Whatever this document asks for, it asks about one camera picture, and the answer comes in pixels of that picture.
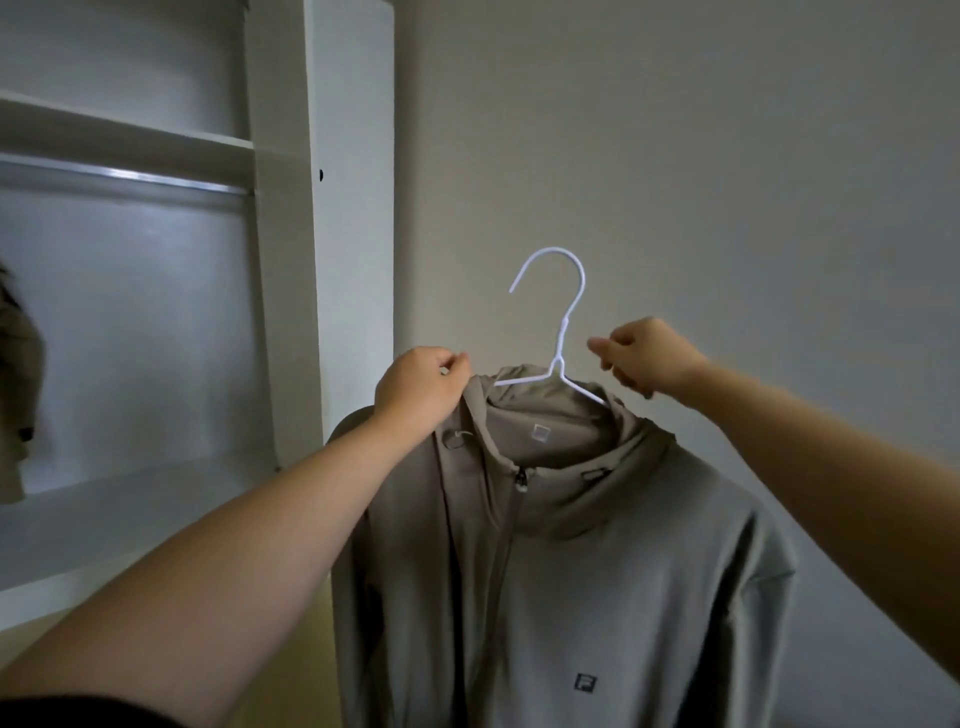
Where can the person's left hand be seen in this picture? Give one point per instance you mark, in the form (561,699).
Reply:
(423,393)

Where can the person's right hand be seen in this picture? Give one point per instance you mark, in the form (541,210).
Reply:
(648,357)

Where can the white wardrobe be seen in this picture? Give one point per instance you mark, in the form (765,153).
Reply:
(323,225)

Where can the khaki zip jacket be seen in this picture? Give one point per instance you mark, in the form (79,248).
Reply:
(630,600)

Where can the tan and black jacket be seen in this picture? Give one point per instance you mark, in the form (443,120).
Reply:
(18,375)

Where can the person's left forearm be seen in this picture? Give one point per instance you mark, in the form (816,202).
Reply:
(225,585)

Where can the person's right forearm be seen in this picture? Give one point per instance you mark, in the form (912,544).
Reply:
(840,480)

